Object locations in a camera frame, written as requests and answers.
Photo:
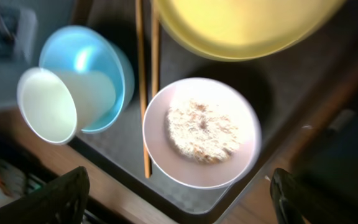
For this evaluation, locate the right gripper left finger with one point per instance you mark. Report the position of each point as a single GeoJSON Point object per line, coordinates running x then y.
{"type": "Point", "coordinates": [62, 200]}

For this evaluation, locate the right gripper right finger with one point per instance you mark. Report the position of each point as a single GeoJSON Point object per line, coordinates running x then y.
{"type": "Point", "coordinates": [294, 202]}

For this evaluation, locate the white paper cup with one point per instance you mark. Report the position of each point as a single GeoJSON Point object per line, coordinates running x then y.
{"type": "Point", "coordinates": [57, 104]}

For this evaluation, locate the white pink small bowl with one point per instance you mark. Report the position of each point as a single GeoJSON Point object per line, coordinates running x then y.
{"type": "Point", "coordinates": [183, 170]}

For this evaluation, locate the rice food scraps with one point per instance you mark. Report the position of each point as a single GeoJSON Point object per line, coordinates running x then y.
{"type": "Point", "coordinates": [202, 131]}

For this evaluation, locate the black waste tray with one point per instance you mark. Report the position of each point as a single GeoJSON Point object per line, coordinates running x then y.
{"type": "Point", "coordinates": [329, 165]}

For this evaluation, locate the dark brown serving tray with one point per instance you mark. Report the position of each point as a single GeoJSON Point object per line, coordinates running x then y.
{"type": "Point", "coordinates": [280, 87]}

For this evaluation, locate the wooden chopstick left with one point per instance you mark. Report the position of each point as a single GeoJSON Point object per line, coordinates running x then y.
{"type": "Point", "coordinates": [141, 57]}

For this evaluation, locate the light blue bowl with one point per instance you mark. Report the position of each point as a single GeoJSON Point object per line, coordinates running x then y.
{"type": "Point", "coordinates": [81, 49]}

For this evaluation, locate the yellow round plate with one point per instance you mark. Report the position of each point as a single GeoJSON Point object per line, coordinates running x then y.
{"type": "Point", "coordinates": [238, 30]}

